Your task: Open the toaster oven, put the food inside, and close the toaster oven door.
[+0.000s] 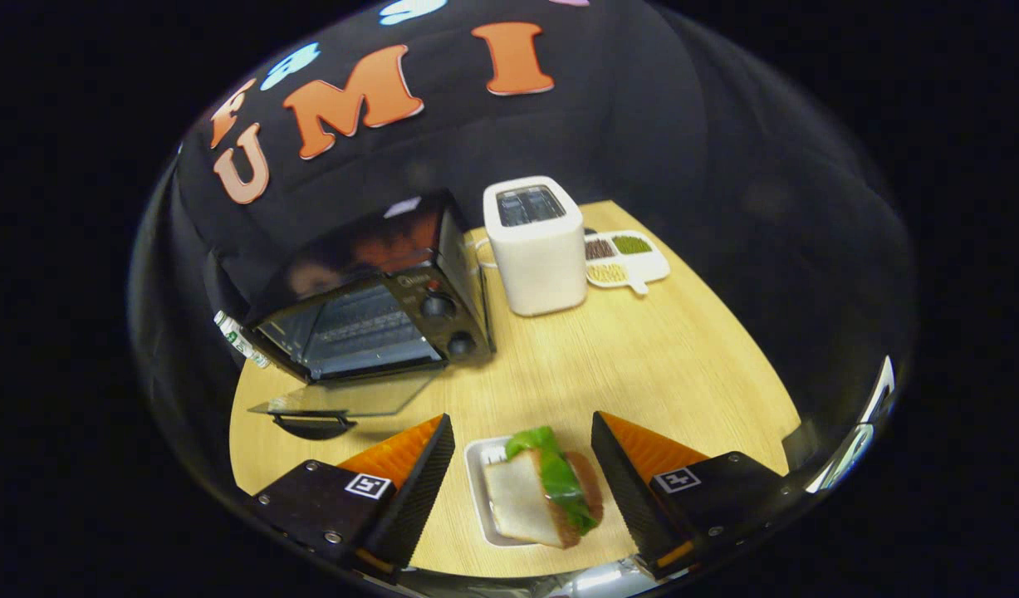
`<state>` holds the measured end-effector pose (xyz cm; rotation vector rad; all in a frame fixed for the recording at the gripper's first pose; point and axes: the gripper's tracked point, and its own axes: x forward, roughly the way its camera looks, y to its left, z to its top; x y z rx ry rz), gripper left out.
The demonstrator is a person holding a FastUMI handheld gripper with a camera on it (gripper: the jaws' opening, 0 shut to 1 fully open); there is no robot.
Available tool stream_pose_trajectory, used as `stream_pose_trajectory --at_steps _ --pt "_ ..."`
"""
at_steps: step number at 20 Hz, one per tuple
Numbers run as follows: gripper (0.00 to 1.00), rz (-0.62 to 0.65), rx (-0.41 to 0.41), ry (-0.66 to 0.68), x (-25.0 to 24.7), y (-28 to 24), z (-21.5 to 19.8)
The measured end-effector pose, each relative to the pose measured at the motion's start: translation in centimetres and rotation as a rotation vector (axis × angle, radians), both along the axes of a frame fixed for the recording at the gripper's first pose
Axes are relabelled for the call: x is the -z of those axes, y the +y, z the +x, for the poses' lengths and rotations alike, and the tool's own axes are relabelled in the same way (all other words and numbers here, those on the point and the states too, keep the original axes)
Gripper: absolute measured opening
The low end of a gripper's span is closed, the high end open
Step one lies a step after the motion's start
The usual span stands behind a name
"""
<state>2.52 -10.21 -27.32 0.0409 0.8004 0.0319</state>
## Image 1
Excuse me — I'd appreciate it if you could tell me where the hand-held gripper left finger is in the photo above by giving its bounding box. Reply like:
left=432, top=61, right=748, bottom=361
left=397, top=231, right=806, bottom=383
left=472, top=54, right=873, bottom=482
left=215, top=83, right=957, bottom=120
left=247, top=413, right=457, bottom=582

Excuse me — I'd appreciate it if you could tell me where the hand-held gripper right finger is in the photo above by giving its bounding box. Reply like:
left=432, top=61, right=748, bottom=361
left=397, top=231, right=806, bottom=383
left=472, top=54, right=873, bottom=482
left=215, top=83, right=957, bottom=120
left=590, top=410, right=788, bottom=581

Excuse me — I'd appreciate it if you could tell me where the lettuce sandwich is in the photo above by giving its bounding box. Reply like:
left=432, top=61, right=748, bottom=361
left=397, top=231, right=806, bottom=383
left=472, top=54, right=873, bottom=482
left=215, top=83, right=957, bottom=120
left=483, top=426, right=605, bottom=550

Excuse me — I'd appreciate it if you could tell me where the black toaster oven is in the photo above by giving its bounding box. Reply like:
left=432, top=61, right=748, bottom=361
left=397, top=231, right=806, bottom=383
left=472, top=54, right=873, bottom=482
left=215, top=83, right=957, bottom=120
left=245, top=189, right=497, bottom=441

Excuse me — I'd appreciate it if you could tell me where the white pop-up toaster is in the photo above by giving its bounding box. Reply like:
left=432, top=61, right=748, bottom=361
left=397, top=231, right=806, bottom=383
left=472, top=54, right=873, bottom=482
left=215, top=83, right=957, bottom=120
left=483, top=175, right=589, bottom=317

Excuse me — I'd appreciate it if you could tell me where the white plastic tray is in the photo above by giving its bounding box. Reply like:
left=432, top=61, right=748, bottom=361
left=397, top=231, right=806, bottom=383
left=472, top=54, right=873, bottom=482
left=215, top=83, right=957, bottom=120
left=464, top=435, right=560, bottom=549

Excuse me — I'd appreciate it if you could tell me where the white divided bean dish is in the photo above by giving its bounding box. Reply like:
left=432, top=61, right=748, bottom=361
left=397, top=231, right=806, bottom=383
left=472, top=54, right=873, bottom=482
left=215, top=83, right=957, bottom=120
left=584, top=229, right=672, bottom=297

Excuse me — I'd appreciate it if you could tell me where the white green-label drink bottle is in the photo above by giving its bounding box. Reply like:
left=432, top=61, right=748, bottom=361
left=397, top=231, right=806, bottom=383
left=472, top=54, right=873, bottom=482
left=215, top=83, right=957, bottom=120
left=213, top=310, right=271, bottom=370

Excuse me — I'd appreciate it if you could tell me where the black backdrop cloth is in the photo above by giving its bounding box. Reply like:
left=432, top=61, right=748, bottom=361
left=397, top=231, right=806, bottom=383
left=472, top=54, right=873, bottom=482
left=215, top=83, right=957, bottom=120
left=127, top=0, right=917, bottom=499

